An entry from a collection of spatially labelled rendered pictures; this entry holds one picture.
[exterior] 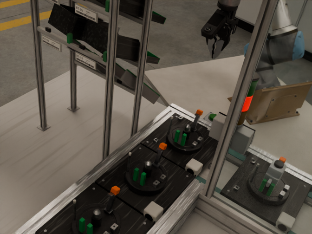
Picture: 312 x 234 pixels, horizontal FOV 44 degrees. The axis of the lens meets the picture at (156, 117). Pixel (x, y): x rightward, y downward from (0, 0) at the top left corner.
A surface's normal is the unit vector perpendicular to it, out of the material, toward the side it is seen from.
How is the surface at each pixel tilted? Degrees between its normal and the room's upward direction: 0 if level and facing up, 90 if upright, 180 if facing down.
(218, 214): 90
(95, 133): 0
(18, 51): 0
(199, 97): 0
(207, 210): 90
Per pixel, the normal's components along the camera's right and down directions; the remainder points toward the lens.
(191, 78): 0.12, -0.77
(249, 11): -0.69, 0.39
